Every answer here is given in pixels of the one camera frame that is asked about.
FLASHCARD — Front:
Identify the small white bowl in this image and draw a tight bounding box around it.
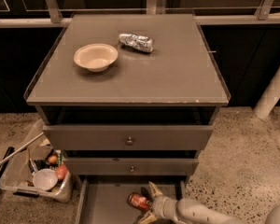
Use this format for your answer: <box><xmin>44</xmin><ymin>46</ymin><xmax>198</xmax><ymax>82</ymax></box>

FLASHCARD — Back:
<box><xmin>33</xmin><ymin>169</ymin><xmax>58</xmax><ymax>191</ymax></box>

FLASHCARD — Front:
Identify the red coke can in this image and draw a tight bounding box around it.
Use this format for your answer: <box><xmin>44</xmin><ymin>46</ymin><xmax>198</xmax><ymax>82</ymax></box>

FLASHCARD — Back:
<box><xmin>127</xmin><ymin>192</ymin><xmax>151</xmax><ymax>211</ymax></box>

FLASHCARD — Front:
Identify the grey drawer cabinet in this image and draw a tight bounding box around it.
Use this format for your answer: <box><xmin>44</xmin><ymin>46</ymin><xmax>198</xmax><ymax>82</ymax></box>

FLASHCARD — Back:
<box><xmin>23</xmin><ymin>13</ymin><xmax>231</xmax><ymax>224</ymax></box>

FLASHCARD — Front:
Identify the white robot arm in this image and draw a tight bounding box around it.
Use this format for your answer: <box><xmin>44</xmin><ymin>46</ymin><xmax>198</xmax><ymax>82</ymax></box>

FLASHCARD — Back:
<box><xmin>138</xmin><ymin>66</ymin><xmax>280</xmax><ymax>224</ymax></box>

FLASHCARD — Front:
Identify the grey metal rod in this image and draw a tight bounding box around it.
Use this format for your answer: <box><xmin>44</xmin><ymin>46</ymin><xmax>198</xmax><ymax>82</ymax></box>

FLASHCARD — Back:
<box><xmin>0</xmin><ymin>133</ymin><xmax>44</xmax><ymax>166</ymax></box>

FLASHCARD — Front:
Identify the grey top drawer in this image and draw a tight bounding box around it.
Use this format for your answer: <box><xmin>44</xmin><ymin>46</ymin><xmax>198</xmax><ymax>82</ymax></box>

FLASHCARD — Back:
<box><xmin>43</xmin><ymin>125</ymin><xmax>213</xmax><ymax>151</ymax></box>

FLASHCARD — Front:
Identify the grey open bottom drawer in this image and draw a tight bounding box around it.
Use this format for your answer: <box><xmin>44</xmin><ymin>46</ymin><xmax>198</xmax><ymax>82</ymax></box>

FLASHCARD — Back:
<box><xmin>75</xmin><ymin>175</ymin><xmax>188</xmax><ymax>224</ymax></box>

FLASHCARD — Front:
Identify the metal railing frame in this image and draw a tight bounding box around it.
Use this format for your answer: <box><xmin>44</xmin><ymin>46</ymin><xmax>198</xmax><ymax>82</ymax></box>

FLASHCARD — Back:
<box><xmin>0</xmin><ymin>0</ymin><xmax>280</xmax><ymax>28</ymax></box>

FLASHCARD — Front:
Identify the orange fruit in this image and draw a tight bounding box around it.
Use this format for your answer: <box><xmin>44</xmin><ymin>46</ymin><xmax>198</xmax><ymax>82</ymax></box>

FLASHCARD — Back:
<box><xmin>48</xmin><ymin>155</ymin><xmax>58</xmax><ymax>165</ymax></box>

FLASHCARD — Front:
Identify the grey middle drawer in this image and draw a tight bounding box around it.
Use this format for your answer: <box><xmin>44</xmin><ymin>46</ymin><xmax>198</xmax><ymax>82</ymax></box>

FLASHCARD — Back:
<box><xmin>64</xmin><ymin>158</ymin><xmax>198</xmax><ymax>176</ymax></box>

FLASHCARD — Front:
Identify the dark snack bag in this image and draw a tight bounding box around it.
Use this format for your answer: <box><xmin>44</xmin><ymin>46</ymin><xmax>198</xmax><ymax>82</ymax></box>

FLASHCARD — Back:
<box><xmin>28</xmin><ymin>159</ymin><xmax>49</xmax><ymax>175</ymax></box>

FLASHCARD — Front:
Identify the clear plastic storage bin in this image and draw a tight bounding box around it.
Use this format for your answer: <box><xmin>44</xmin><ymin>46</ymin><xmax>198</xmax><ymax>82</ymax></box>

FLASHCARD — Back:
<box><xmin>0</xmin><ymin>119</ymin><xmax>75</xmax><ymax>203</ymax></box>

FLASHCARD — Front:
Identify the red apple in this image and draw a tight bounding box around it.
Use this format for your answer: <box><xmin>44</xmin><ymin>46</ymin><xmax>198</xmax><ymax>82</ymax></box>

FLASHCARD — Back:
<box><xmin>55</xmin><ymin>164</ymin><xmax>68</xmax><ymax>180</ymax></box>

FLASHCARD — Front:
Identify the white paper bowl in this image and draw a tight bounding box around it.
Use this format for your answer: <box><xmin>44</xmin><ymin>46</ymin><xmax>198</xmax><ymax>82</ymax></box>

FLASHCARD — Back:
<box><xmin>74</xmin><ymin>44</ymin><xmax>119</xmax><ymax>72</ymax></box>

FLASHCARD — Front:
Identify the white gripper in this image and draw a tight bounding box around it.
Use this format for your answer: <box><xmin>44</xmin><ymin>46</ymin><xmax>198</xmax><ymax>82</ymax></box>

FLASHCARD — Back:
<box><xmin>138</xmin><ymin>181</ymin><xmax>177</xmax><ymax>224</ymax></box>

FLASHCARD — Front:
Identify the silver foil chip bag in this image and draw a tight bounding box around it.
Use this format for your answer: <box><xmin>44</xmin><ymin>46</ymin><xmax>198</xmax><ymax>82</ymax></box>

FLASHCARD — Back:
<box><xmin>119</xmin><ymin>33</ymin><xmax>154</xmax><ymax>53</ymax></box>

